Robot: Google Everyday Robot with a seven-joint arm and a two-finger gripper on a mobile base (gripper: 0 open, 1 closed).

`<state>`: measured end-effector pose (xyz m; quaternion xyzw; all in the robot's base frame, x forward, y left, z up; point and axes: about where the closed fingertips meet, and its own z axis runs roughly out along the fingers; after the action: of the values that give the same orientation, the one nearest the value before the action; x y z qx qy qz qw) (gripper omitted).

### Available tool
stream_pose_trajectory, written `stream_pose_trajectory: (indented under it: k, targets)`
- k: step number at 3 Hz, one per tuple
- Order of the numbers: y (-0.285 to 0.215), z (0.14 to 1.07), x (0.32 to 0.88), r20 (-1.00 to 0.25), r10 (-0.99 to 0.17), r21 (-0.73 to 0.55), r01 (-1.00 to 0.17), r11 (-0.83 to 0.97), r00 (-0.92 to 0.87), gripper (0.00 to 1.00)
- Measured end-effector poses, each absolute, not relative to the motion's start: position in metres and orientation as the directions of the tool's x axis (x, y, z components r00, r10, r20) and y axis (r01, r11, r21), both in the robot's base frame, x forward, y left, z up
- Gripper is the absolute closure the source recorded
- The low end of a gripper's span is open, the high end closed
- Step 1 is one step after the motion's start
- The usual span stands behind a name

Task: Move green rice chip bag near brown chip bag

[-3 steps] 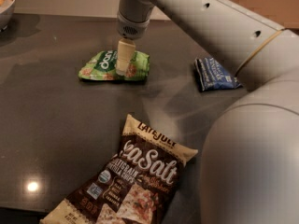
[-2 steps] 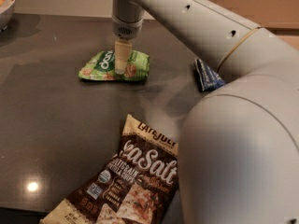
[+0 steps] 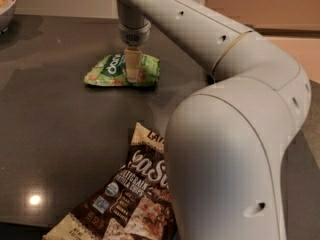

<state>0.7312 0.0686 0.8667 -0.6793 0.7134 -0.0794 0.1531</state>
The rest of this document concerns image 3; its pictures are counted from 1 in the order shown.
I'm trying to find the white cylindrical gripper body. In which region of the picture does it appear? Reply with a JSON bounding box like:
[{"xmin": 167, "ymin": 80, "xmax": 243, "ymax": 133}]
[{"xmin": 117, "ymin": 2, "xmax": 151, "ymax": 47}]

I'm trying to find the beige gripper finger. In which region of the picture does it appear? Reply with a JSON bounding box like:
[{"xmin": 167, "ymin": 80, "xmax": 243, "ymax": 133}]
[{"xmin": 124, "ymin": 46, "xmax": 142, "ymax": 83}]

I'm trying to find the green rice chip bag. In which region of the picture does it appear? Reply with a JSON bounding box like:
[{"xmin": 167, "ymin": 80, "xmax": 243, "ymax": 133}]
[{"xmin": 84, "ymin": 54, "xmax": 160, "ymax": 88}]

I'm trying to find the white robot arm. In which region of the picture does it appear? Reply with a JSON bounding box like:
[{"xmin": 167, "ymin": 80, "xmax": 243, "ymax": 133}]
[{"xmin": 117, "ymin": 0, "xmax": 311, "ymax": 240}]

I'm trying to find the brown tortilla chip bag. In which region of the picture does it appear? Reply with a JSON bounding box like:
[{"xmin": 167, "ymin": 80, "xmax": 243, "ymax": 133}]
[{"xmin": 42, "ymin": 123, "xmax": 176, "ymax": 240}]

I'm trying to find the metal bowl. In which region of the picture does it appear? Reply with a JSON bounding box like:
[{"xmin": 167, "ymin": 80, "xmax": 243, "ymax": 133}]
[{"xmin": 0, "ymin": 0, "xmax": 17, "ymax": 33}]

